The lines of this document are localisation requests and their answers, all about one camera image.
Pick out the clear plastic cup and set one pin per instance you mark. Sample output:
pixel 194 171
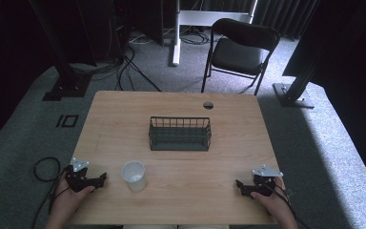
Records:
pixel 134 176

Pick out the person's left hand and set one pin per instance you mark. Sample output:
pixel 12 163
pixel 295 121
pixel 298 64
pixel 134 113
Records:
pixel 66 200

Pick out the white desk frame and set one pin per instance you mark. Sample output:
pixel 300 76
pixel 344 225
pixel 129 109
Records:
pixel 184 17

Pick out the person's right hand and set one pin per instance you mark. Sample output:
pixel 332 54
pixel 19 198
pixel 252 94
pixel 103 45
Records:
pixel 274 202

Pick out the black metal stand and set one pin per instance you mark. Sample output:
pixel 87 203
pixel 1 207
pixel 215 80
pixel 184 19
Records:
pixel 64 79
pixel 294 93

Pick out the dark pleated curtain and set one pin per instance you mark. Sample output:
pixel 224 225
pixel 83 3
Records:
pixel 282 16

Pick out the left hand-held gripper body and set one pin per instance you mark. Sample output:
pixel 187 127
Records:
pixel 76 181

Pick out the black folding chair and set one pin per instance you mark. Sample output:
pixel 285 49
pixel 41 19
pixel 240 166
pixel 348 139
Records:
pixel 236 55

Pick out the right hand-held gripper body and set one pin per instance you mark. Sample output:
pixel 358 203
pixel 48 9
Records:
pixel 263 183

